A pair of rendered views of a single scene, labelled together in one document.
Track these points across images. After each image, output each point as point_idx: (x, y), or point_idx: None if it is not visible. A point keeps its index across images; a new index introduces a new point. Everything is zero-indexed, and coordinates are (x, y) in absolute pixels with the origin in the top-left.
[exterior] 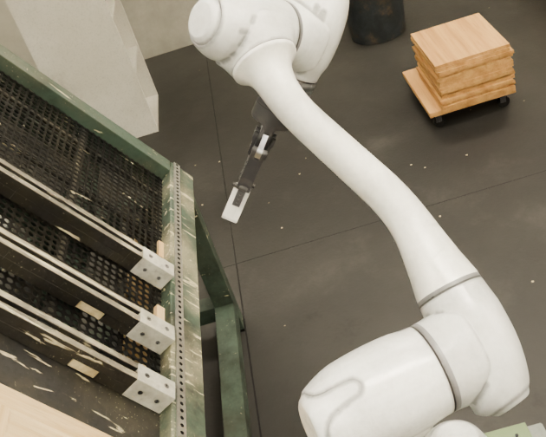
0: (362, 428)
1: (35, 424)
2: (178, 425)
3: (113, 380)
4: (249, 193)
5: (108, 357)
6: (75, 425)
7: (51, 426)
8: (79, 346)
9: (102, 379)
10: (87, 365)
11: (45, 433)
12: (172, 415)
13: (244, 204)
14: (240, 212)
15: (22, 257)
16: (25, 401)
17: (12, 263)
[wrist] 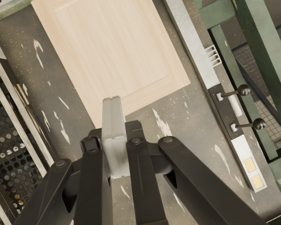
0: None
1: (97, 90)
2: None
3: (9, 71)
4: (123, 132)
5: (3, 86)
6: (72, 69)
7: (88, 81)
8: (22, 108)
9: (14, 77)
10: (21, 93)
11: (97, 81)
12: None
13: (121, 116)
14: (121, 107)
15: None
16: (90, 105)
17: None
